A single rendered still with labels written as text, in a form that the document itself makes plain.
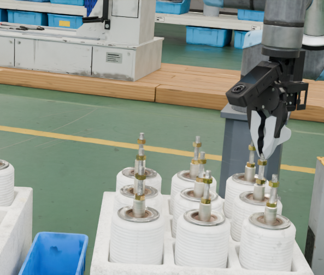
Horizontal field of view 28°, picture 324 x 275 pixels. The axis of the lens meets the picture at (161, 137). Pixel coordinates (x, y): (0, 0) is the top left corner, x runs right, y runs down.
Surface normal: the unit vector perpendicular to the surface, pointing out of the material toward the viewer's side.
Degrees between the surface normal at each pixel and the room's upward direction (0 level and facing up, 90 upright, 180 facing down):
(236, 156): 90
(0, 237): 0
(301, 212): 0
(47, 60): 90
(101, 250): 0
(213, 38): 93
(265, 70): 32
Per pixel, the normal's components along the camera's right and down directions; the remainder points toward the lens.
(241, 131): -0.26, 0.23
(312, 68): -0.32, 0.60
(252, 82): -0.38, -0.78
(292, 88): 0.60, 0.24
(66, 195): 0.07, -0.96
